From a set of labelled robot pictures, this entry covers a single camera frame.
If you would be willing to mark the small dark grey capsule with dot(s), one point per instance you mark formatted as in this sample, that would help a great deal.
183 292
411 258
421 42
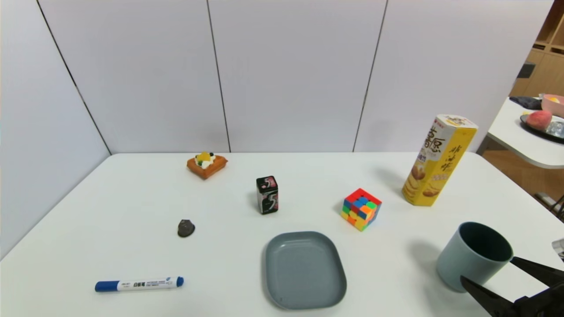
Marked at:
186 228

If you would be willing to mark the pink bowl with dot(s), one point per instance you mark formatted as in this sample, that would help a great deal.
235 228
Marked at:
553 105

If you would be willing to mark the clear glass object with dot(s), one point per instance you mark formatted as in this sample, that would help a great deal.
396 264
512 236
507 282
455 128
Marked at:
556 129

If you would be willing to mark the black wall panel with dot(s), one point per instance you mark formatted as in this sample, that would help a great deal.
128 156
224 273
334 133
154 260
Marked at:
526 71

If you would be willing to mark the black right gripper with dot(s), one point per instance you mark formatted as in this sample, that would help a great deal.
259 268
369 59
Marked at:
531 305

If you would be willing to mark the dark chair frame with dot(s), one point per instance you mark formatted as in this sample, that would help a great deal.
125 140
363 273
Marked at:
551 202

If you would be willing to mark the black tray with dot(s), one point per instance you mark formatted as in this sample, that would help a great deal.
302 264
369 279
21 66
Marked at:
535 131

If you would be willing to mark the white side table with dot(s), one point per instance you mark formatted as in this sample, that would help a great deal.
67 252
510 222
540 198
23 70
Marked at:
513 134

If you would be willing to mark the dark cloth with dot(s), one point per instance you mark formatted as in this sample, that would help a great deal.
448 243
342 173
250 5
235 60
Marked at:
526 103

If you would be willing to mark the pink peach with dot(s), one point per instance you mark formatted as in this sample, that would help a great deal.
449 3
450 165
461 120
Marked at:
539 120

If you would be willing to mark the wooden shelf unit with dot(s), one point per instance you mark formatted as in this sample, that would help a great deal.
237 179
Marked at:
546 66

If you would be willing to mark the blue-grey plastic cup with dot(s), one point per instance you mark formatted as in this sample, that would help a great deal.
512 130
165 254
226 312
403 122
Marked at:
462 259

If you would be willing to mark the orange toy waffle cake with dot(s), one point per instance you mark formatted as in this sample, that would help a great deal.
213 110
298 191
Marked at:
207 168

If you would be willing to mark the blue white whiteboard marker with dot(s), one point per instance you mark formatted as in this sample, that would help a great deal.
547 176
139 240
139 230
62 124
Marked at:
139 284

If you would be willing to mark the colourful puzzle cube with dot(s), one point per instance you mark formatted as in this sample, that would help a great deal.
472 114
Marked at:
361 209

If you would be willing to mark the yellow hexagonal snack box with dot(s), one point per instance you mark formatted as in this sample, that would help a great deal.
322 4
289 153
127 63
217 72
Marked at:
436 163

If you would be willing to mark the black gum container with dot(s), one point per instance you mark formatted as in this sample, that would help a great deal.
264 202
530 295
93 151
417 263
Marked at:
267 195

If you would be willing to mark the blue-grey square dish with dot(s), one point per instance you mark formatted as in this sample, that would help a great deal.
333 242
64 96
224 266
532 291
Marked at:
305 269

